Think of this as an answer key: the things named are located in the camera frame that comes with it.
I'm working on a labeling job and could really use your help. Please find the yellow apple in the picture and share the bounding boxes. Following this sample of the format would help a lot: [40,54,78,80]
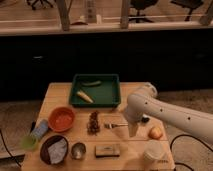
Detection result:
[148,126,163,139]

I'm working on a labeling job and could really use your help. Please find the green plastic tray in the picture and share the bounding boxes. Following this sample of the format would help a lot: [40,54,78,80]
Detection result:
[69,74,121,108]

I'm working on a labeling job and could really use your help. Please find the black cable right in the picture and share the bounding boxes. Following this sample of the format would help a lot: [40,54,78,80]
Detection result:
[169,133,213,171]

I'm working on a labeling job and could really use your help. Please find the green plastic cup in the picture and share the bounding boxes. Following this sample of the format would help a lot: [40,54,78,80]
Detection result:
[21,135,37,150]

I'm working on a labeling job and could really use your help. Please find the grey cloth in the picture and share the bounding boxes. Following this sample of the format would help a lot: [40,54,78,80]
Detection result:
[48,139,67,164]

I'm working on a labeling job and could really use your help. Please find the black and white brush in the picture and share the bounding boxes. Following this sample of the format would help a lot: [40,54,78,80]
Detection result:
[141,116,150,123]

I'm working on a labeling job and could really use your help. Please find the black office chair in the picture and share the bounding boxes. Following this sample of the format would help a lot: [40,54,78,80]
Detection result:
[129,0,158,23]
[171,0,204,21]
[26,0,56,10]

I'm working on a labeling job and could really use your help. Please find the black office chair right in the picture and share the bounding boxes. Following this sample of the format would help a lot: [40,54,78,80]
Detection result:
[171,0,204,21]

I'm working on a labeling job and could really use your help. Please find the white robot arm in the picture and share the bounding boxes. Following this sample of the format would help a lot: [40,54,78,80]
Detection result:
[123,82,213,144]

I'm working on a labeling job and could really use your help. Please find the dark brown bowl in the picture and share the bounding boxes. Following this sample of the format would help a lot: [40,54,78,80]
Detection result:
[40,135,69,165]

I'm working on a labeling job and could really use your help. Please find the black cable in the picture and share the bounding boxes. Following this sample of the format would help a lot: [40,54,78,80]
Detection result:
[169,133,213,171]
[0,129,23,169]

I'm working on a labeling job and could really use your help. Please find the small metal cup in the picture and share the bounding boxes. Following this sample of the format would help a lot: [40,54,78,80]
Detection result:
[71,142,86,160]

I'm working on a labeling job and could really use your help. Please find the blue sponge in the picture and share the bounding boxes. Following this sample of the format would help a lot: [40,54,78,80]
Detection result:
[31,119,49,140]

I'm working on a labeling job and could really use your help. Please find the green cucumber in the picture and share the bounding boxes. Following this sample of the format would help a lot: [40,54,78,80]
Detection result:
[81,80,102,87]

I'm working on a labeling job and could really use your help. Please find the red bowl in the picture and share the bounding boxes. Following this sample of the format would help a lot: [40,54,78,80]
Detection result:
[48,107,75,132]

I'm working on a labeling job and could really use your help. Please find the clear plastic lidded cup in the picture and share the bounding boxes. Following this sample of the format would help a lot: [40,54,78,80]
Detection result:
[143,140,165,164]

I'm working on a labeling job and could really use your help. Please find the brown rectangular block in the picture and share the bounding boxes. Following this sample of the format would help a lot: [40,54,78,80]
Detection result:
[95,144,120,158]

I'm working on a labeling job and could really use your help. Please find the black office chair middle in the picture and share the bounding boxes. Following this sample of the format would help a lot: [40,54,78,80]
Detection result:
[129,0,158,23]

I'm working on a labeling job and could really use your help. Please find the brown grape bunch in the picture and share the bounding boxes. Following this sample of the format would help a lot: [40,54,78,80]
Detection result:
[87,111,100,135]

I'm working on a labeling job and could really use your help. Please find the black office chair left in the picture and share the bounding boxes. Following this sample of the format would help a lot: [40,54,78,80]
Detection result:
[26,0,56,10]

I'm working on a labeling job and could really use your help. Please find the silver metal fork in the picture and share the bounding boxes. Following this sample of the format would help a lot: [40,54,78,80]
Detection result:
[104,123,128,129]

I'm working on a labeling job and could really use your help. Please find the black cable left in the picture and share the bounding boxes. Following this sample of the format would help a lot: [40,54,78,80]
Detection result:
[0,129,23,169]

